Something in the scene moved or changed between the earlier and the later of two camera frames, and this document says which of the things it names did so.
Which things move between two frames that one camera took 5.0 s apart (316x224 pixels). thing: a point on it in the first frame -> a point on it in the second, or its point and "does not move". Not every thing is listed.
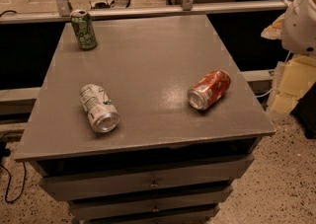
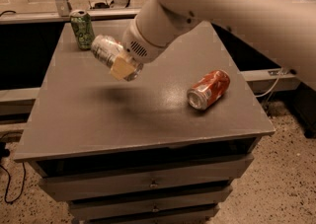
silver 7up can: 102,111 -> 106,47
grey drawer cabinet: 166,162 does not move
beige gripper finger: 293,79 -> 125,68
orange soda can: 209,89 does not move
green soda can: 84,30 does not move
